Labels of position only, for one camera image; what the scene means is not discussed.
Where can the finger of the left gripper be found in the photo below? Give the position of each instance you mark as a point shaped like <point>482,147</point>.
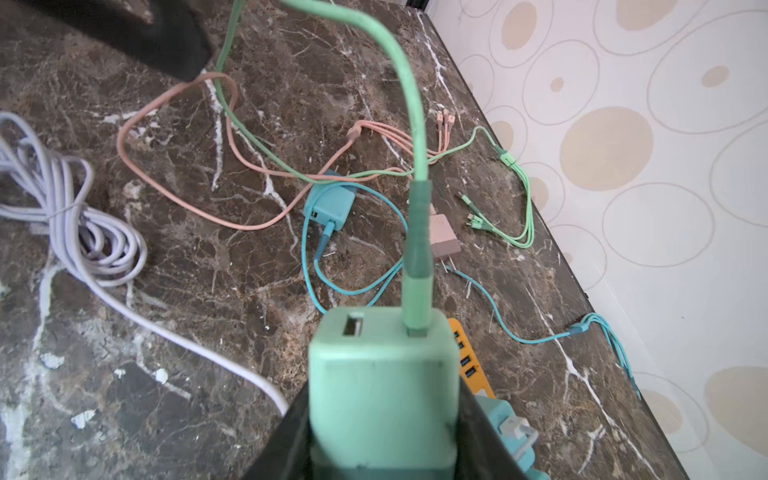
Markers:
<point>173,42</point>

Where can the mint green plug adapter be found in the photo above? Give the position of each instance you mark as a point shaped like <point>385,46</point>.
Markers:
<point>383,403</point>

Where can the pink plug adapter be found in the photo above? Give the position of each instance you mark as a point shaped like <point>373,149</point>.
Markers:
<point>443,240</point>

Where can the teal plug adapter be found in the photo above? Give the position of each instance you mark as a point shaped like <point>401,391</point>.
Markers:
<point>515,432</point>
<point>330,203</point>

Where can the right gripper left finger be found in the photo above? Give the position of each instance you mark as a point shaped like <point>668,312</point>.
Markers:
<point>286,454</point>

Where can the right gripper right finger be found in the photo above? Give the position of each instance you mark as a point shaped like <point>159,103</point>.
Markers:
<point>481,451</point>

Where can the orange power strip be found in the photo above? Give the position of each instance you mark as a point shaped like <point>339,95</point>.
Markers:
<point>470,367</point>

